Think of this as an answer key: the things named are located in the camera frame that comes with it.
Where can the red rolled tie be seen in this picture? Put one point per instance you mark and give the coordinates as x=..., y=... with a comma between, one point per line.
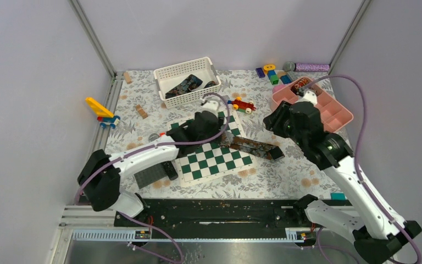
x=297, y=86

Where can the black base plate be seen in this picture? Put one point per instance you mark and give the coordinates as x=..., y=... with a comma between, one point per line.
x=216, y=219

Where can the purple glitter microphone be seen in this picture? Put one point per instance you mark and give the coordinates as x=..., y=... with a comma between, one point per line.
x=305, y=67

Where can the purple block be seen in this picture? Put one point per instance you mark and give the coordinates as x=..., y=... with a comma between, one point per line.
x=260, y=72

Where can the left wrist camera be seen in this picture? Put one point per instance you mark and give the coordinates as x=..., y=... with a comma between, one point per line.
x=210, y=106

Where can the grey lego baseplate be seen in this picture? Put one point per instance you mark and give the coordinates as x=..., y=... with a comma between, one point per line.
x=150, y=175

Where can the pink cylinder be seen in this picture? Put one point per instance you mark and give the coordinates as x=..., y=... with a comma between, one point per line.
x=277, y=88

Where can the blue block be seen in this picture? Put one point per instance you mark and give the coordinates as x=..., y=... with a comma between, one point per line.
x=285, y=79

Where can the black microphone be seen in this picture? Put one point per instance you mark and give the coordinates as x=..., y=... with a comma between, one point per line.
x=167, y=166

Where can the dark blue patterned tie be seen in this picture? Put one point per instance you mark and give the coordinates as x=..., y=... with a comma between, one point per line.
x=190, y=84

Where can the green white chessboard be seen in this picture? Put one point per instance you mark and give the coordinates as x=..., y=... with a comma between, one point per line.
x=209, y=162

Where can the yellow ring block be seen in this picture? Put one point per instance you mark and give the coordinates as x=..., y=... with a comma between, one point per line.
x=269, y=67

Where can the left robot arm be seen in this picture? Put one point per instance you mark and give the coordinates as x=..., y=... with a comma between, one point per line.
x=100, y=177

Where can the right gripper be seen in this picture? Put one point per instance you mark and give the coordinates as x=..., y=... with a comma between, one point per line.
x=272, y=121

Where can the green block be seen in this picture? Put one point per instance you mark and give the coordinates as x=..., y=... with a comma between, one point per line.
x=274, y=79

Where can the pink compartment tray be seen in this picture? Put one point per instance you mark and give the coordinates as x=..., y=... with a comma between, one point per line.
x=334, y=115

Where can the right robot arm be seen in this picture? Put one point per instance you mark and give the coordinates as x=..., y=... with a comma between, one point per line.
x=378, y=232

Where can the yellow blue toy crane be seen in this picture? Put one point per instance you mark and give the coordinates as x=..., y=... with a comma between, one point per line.
x=104, y=116

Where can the teal block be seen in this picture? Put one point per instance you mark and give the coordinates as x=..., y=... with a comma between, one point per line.
x=338, y=196

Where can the wooden block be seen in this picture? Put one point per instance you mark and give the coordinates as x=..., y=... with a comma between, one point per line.
x=127, y=77
x=141, y=111

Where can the white plastic basket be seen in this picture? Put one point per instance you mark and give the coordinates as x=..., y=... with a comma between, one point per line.
x=168, y=77

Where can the red toy car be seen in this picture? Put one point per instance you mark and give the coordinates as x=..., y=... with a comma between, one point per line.
x=238, y=105

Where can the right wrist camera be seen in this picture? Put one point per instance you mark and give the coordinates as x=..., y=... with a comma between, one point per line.
x=309, y=96

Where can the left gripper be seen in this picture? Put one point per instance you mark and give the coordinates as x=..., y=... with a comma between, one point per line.
x=218, y=125

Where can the floral table mat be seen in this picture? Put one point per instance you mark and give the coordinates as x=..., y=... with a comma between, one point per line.
x=290, y=178

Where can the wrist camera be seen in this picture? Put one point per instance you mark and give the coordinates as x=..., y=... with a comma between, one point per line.
x=309, y=96
x=210, y=106

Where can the brown floral tie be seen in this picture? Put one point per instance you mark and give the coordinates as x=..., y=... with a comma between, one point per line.
x=252, y=147

